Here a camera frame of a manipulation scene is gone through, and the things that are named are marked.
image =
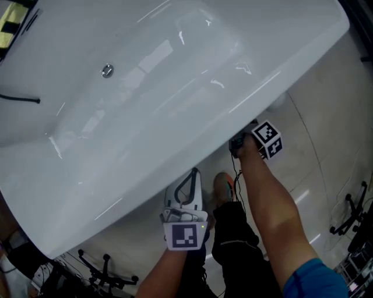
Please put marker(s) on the black window frame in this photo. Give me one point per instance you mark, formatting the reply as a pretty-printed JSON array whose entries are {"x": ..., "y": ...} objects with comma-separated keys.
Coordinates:
[{"x": 8, "y": 26}]

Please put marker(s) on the white bathtub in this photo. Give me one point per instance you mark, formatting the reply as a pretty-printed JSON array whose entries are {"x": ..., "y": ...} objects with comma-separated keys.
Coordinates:
[{"x": 145, "y": 116}]

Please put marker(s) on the dark grey round knob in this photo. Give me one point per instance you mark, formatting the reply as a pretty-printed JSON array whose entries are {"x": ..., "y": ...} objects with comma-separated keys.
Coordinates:
[{"x": 107, "y": 70}]

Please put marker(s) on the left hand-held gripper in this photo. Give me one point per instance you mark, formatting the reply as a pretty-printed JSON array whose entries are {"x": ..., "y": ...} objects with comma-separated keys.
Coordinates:
[{"x": 183, "y": 235}]

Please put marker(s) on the person's right hand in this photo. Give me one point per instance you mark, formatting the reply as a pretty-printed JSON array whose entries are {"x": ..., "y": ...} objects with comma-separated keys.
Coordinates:
[{"x": 250, "y": 148}]

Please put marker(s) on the person's left forearm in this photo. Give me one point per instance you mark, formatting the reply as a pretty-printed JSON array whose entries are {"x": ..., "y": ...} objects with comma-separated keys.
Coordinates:
[{"x": 163, "y": 273}]

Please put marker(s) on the white power strip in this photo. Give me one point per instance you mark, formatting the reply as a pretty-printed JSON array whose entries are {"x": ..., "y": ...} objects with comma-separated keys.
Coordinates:
[{"x": 42, "y": 275}]

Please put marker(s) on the person's teal shirt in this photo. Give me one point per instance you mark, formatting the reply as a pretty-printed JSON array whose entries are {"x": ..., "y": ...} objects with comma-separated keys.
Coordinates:
[{"x": 314, "y": 282}]

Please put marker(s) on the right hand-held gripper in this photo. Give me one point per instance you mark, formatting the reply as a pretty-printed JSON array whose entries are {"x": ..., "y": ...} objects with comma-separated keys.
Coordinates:
[{"x": 269, "y": 139}]

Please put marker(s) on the person's right forearm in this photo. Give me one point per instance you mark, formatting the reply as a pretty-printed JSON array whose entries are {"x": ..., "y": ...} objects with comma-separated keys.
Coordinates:
[{"x": 271, "y": 209}]

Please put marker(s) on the person's black trousers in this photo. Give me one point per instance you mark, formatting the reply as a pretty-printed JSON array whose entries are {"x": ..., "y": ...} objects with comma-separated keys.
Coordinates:
[{"x": 236, "y": 256}]

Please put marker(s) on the black office chair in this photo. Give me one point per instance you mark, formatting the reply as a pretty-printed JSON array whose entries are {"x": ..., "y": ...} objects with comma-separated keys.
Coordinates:
[
  {"x": 352, "y": 209},
  {"x": 107, "y": 276}
]

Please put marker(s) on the person's right shoe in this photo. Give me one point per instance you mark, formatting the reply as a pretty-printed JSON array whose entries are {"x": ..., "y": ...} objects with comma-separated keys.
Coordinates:
[{"x": 223, "y": 186}]

